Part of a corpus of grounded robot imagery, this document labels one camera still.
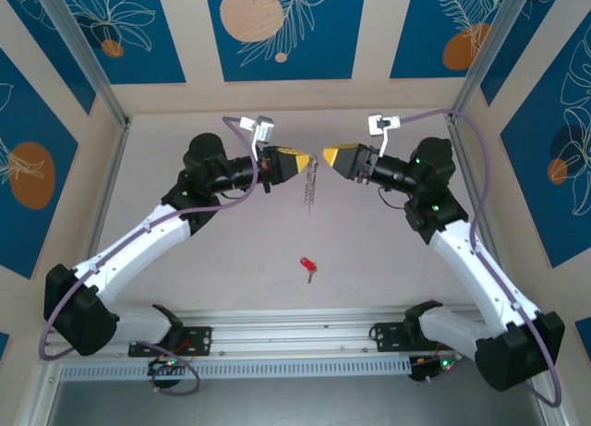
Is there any silver keyring with chain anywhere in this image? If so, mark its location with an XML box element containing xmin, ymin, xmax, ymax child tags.
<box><xmin>302</xmin><ymin>155</ymin><xmax>321</xmax><ymax>217</ymax></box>

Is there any circuit board with green light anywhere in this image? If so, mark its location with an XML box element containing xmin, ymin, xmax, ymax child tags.
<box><xmin>408</xmin><ymin>354</ymin><xmax>463</xmax><ymax>384</ymax></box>
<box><xmin>146</xmin><ymin>357</ymin><xmax>186</xmax><ymax>379</ymax></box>

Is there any grey metal sheet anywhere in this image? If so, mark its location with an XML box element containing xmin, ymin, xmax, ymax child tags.
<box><xmin>45</xmin><ymin>378</ymin><xmax>549</xmax><ymax>426</ymax></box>

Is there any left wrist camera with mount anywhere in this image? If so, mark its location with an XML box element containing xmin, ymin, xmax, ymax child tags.
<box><xmin>239</xmin><ymin>115</ymin><xmax>277</xmax><ymax>163</ymax></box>

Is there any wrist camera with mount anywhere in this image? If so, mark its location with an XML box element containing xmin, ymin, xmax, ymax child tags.
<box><xmin>239</xmin><ymin>115</ymin><xmax>277</xmax><ymax>163</ymax></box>
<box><xmin>367</xmin><ymin>113</ymin><xmax>403</xmax><ymax>158</ymax></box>

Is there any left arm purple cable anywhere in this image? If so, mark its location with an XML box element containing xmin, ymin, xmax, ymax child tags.
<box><xmin>38</xmin><ymin>116</ymin><xmax>259</xmax><ymax>361</ymax></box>

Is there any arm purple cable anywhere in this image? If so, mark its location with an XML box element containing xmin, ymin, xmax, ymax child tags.
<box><xmin>399</xmin><ymin>107</ymin><xmax>563</xmax><ymax>408</ymax></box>
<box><xmin>38</xmin><ymin>116</ymin><xmax>259</xmax><ymax>361</ymax></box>

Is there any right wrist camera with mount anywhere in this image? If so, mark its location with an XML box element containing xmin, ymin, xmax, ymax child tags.
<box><xmin>367</xmin><ymin>113</ymin><xmax>403</xmax><ymax>158</ymax></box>

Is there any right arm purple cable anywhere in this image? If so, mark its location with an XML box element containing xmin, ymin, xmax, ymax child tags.
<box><xmin>399</xmin><ymin>107</ymin><xmax>563</xmax><ymax>408</ymax></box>

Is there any aluminium corner post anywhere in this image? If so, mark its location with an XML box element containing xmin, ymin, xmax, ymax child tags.
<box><xmin>452</xmin><ymin>0</ymin><xmax>528</xmax><ymax>120</ymax></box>
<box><xmin>31</xmin><ymin>0</ymin><xmax>133</xmax><ymax>130</ymax></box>

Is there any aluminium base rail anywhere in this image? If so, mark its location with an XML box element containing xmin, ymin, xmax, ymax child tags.
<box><xmin>39</xmin><ymin>307</ymin><xmax>493</xmax><ymax>362</ymax></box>

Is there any grey slotted cable duct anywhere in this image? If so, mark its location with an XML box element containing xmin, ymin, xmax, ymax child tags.
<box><xmin>58</xmin><ymin>357</ymin><xmax>413</xmax><ymax>381</ymax></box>

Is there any purple cable loop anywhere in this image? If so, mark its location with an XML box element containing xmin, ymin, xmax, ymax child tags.
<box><xmin>150</xmin><ymin>342</ymin><xmax>201</xmax><ymax>397</ymax></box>

